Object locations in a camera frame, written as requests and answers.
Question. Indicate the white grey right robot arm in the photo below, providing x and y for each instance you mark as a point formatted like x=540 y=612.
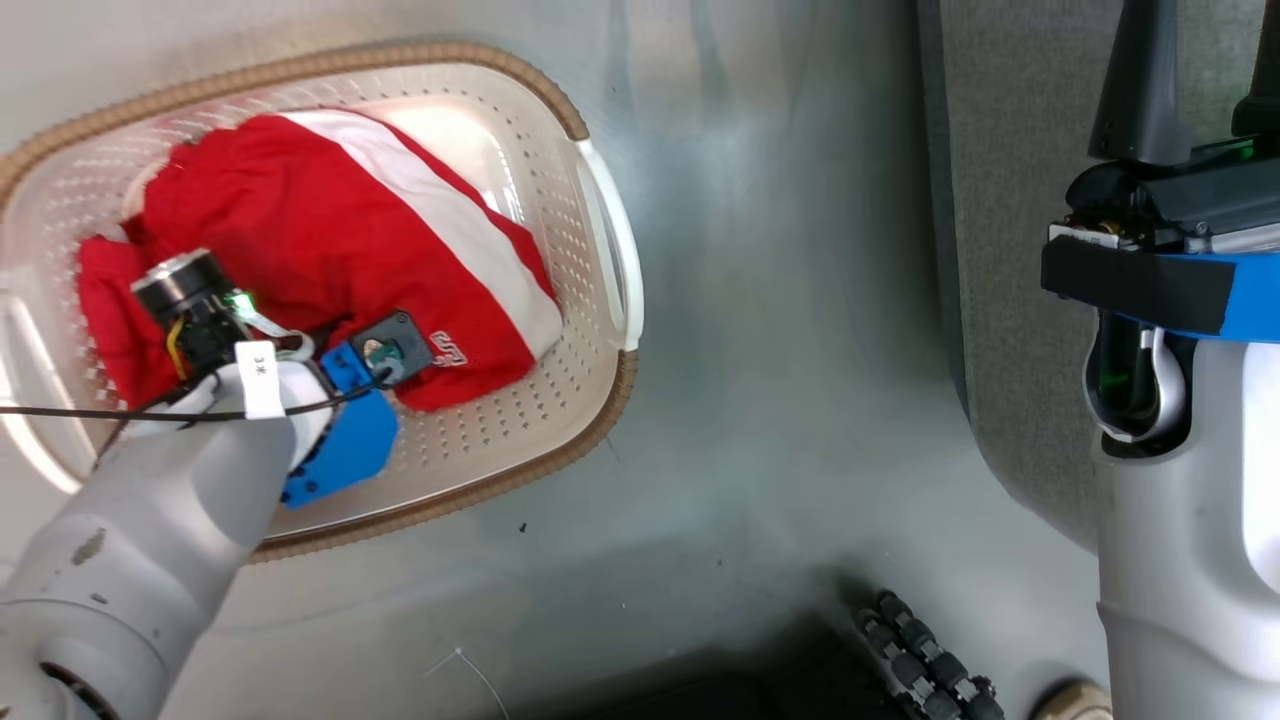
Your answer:
x=1180 y=580

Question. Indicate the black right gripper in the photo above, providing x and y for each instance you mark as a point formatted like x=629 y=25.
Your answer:
x=1200 y=200

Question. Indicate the beige plastic laundry basket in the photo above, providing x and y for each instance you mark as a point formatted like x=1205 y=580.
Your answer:
x=560 y=330

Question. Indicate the grey fabric sofa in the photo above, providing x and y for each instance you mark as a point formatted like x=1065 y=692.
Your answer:
x=1010 y=250

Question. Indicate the black roller wheel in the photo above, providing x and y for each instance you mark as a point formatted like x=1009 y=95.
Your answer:
x=925 y=660

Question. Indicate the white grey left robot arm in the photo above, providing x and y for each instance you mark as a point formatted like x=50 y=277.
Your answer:
x=150 y=560

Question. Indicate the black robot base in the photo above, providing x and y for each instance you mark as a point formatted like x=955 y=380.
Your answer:
x=700 y=680

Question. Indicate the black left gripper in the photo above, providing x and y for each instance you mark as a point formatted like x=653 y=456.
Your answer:
x=195 y=315

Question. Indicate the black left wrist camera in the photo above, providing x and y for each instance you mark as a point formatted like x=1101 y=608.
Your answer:
x=395 y=345

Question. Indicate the red and white garment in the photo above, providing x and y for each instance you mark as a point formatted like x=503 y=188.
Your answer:
x=330 y=230

